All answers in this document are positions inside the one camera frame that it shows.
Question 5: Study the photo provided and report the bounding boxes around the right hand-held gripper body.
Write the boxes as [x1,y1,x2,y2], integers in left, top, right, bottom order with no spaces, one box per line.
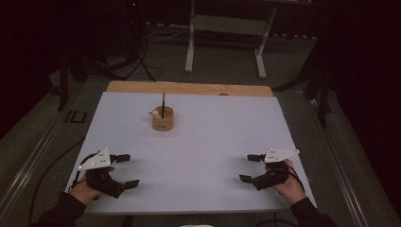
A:
[251,147,301,192]

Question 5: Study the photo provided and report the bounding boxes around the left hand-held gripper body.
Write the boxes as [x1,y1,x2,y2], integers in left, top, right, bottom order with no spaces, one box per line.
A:
[78,147,127,200]

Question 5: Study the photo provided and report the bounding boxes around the round wooden pen holder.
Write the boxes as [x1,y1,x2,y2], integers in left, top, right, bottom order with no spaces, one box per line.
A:
[151,105,175,132]

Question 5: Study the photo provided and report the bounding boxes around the person's right hand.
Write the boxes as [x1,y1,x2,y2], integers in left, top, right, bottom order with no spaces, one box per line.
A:
[265,158,308,206]

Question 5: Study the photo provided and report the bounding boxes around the person's left hand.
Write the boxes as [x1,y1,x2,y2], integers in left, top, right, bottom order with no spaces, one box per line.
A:
[68,166,116,206]

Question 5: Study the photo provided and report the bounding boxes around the white table board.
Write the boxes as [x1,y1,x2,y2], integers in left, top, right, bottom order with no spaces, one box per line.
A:
[64,91,318,216]

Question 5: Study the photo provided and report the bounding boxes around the black floor socket box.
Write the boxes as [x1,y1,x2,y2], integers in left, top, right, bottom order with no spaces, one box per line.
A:
[63,110,88,125]

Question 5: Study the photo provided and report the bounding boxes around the black metal stand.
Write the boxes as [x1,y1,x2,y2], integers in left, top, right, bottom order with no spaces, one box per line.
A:
[56,46,71,112]
[273,60,334,129]

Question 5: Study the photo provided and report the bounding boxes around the wooden table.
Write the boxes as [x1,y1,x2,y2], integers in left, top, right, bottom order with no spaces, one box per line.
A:
[106,80,274,97]

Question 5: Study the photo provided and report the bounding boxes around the black tripod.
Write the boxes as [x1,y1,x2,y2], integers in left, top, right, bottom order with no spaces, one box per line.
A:
[123,0,157,83]

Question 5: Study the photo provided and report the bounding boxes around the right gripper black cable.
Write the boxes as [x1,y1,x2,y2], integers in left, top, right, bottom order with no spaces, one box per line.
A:
[285,164,305,193]

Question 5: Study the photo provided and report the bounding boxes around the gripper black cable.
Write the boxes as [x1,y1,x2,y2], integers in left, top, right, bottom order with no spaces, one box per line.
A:
[285,164,305,193]
[67,152,99,193]

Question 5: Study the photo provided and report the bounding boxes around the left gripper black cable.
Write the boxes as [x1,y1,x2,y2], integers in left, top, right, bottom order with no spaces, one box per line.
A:
[67,152,99,193]

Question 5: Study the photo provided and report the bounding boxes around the black floor cable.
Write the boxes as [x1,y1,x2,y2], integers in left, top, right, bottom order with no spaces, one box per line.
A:
[27,136,87,227]

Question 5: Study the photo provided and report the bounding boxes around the metal floor rail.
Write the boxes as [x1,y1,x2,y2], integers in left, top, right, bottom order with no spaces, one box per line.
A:
[305,94,371,227]
[0,103,74,218]

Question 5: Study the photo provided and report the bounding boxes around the white metal desk frame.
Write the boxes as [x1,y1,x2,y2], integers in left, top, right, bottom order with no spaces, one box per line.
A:
[184,0,279,80]

